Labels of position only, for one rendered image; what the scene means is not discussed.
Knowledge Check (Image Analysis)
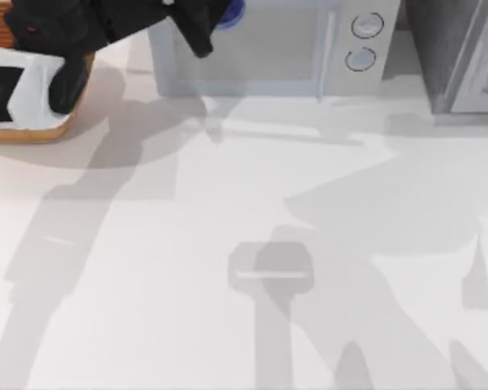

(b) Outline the blue round object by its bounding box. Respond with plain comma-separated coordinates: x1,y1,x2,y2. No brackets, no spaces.
216,0,246,30

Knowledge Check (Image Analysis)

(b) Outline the microwave oven door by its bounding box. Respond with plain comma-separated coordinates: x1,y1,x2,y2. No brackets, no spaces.
148,6,337,98

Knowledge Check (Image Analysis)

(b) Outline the wooden basket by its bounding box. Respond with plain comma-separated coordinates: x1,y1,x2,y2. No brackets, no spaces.
0,0,96,145

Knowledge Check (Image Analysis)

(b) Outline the round microwave knob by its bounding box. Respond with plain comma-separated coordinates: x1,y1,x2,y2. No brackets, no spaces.
350,11,386,40
344,45,377,73

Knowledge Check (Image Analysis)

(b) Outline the pale microwave oven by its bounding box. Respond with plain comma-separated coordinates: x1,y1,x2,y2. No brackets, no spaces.
147,0,403,101

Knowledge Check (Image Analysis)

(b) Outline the grey cabinet door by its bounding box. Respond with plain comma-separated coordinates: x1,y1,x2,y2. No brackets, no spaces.
447,0,488,115

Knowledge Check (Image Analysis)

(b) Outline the microwave door handle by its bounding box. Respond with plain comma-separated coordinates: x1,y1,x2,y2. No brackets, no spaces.
316,11,337,102

